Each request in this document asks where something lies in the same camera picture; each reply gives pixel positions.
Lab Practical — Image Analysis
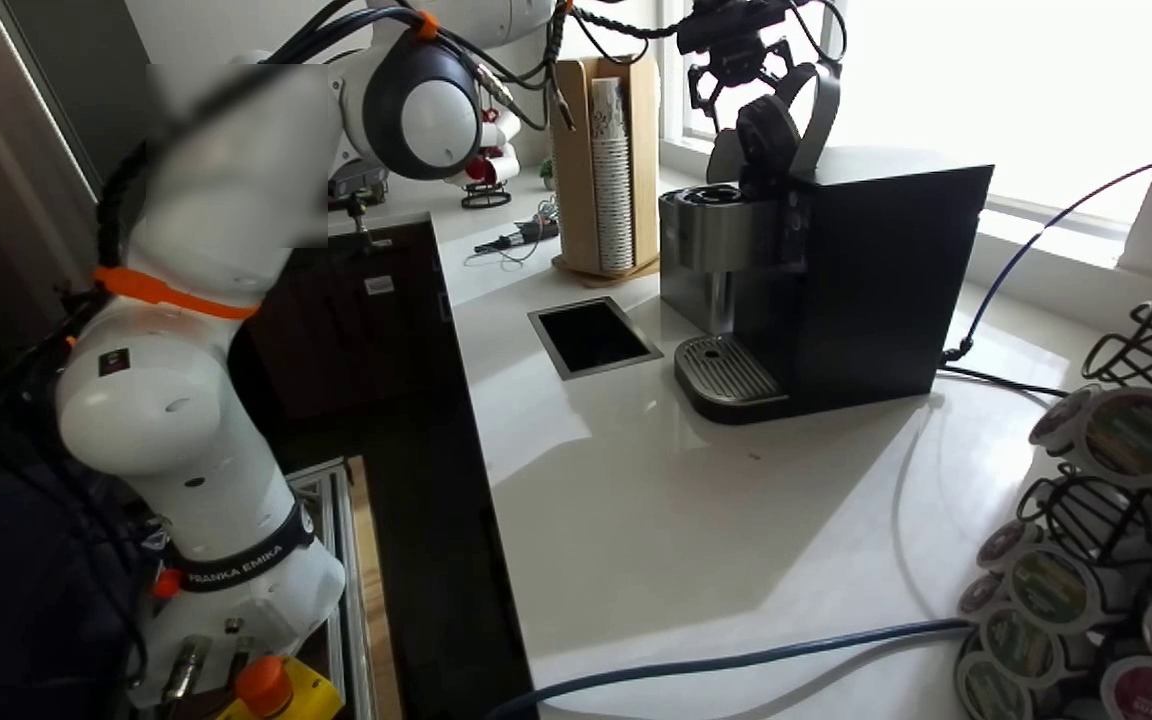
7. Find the red yellow emergency stop button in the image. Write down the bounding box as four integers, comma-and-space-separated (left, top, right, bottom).
212, 651, 348, 720

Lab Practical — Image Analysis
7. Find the grey metal cabinet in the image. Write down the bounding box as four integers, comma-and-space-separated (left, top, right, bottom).
0, 0, 183, 413

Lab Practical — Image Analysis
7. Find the red white object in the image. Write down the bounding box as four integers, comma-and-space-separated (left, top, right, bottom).
460, 99, 527, 190

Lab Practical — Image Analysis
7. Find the small black tool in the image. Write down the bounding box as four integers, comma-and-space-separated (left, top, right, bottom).
473, 199, 563, 258

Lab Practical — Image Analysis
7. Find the thin dark cable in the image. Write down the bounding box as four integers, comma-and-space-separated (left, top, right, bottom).
941, 139, 1152, 369

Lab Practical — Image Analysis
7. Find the green-lidded coffee pod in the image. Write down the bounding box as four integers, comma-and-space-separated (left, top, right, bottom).
977, 602, 1076, 693
1000, 540, 1107, 638
1066, 383, 1152, 490
951, 651, 1041, 720

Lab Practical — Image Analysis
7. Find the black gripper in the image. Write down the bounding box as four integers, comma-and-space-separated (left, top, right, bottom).
677, 0, 858, 132

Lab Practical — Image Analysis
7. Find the wooden cup dispenser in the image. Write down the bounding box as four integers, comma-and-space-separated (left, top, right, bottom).
549, 50, 668, 283

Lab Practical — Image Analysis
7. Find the blue cable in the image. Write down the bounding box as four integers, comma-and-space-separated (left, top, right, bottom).
481, 615, 986, 720

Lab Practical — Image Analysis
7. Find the steel countertop trash chute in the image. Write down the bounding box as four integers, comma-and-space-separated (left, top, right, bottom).
523, 290, 666, 383

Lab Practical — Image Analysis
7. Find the black wire pod carousel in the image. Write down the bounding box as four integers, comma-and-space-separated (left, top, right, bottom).
951, 296, 1152, 720

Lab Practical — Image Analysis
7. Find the black silver Keurig coffeemaker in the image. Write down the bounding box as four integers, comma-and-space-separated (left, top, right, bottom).
656, 54, 1000, 427

